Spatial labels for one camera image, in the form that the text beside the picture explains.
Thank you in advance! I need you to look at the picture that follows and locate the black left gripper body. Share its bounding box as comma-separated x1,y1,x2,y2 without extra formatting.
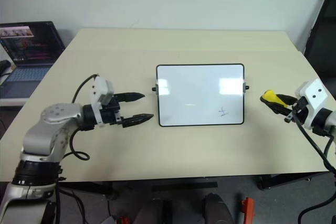
100,97,124,128

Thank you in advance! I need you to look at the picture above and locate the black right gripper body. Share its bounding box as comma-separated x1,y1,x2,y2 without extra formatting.
284,97,311,124

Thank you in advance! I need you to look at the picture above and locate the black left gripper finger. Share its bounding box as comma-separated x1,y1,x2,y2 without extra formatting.
122,113,155,129
114,92,146,103

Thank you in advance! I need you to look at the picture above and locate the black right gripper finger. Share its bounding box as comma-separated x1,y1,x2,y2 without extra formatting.
267,104,293,116
277,93,299,105

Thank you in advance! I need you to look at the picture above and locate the yellow whiteboard eraser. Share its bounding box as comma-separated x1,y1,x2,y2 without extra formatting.
259,90,290,109

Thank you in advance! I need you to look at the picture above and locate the small black-framed whiteboard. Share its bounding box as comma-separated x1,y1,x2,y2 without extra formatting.
151,63,250,127

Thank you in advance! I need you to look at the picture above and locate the black flat strip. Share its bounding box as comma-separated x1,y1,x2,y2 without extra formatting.
151,181,219,193

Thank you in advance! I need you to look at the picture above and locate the open blue laptop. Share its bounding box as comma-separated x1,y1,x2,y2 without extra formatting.
0,20,66,102

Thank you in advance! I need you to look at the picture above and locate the dark rounded shape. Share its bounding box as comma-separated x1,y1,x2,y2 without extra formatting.
202,193,235,224

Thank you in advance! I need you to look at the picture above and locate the black device beside laptop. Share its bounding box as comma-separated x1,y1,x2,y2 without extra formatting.
0,60,11,76

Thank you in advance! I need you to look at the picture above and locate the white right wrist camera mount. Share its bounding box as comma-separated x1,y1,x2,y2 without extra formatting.
295,78,329,131

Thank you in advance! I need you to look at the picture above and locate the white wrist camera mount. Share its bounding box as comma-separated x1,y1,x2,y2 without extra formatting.
295,78,329,131
89,76,117,125

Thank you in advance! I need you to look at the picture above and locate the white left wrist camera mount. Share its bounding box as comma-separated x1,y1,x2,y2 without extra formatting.
89,76,117,125

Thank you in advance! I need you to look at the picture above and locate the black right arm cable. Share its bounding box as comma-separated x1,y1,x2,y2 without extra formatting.
290,113,336,178

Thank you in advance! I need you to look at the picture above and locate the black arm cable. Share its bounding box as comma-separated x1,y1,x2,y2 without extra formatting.
290,113,336,178
62,73,99,162

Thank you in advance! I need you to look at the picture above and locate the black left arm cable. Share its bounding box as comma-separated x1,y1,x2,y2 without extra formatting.
62,73,99,162

